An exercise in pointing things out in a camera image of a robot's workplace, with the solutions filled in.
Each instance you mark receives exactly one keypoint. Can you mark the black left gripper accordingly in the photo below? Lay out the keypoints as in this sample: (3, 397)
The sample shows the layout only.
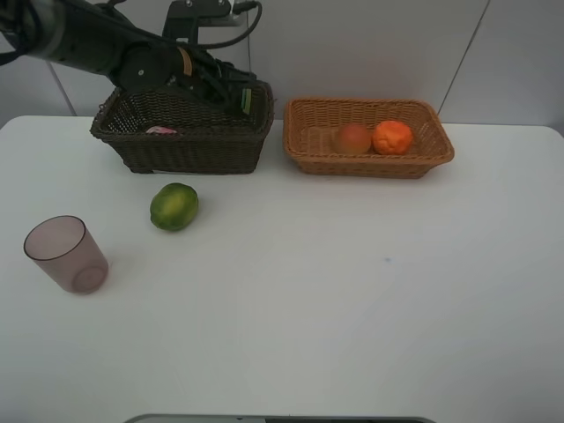
(190, 72)

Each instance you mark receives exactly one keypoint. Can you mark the dark green pump bottle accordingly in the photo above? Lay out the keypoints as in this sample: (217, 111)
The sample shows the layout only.
(241, 101)

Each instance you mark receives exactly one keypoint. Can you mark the pink squeeze bottle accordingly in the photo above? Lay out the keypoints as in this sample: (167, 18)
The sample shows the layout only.
(159, 130)

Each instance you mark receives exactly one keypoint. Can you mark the green lime fruit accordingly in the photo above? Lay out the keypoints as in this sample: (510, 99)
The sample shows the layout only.
(174, 207)

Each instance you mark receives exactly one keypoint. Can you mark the red yellow peach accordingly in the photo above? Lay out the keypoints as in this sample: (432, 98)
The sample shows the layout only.
(352, 139)

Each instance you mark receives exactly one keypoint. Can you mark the orange tangerine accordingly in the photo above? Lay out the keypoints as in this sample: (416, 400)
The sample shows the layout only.
(392, 138)

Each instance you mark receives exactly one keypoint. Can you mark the translucent purple plastic cup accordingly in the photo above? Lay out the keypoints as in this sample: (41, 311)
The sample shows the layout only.
(65, 250)

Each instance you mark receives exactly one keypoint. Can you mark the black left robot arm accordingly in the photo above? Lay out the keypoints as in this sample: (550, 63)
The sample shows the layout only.
(98, 39)

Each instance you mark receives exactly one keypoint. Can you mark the dark brown wicker basket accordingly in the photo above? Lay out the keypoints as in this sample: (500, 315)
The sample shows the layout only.
(208, 140)

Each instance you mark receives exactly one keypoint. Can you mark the light orange wicker basket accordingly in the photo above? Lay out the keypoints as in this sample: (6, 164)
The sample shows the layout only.
(311, 127)

